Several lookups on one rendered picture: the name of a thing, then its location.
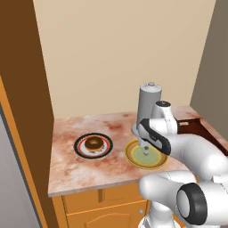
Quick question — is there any orange cabinet side panel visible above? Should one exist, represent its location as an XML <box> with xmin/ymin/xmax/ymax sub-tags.
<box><xmin>0</xmin><ymin>76</ymin><xmax>49</xmax><ymax>228</ymax></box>

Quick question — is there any black rimmed white plate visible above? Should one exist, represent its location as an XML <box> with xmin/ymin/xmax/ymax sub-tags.
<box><xmin>73</xmin><ymin>132</ymin><xmax>114</xmax><ymax>160</ymax></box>

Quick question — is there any tall brown cabinet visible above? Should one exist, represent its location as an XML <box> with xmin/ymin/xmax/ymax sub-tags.
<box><xmin>0</xmin><ymin>0</ymin><xmax>60</xmax><ymax>228</ymax></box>

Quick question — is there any orange cupboard door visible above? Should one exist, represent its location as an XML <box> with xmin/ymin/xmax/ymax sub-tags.
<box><xmin>65</xmin><ymin>200</ymin><xmax>150</xmax><ymax>228</ymax></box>

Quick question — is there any orange drawer front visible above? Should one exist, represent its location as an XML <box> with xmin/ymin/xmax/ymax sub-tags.
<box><xmin>61</xmin><ymin>183</ymin><xmax>148</xmax><ymax>216</ymax></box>

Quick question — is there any chocolate glazed doughnut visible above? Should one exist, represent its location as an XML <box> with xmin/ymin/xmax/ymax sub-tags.
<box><xmin>84</xmin><ymin>136</ymin><xmax>105</xmax><ymax>153</ymax></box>

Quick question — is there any yellow rimmed green plate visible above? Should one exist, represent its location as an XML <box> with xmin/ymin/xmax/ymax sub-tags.
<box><xmin>124</xmin><ymin>138</ymin><xmax>169</xmax><ymax>171</ymax></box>

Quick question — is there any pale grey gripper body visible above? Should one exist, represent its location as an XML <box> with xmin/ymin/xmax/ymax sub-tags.
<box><xmin>131</xmin><ymin>122</ymin><xmax>150</xmax><ymax>148</ymax></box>

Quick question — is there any dark brown tray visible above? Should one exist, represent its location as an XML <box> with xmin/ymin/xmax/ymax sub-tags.
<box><xmin>174</xmin><ymin>117</ymin><xmax>228</xmax><ymax>157</ymax></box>

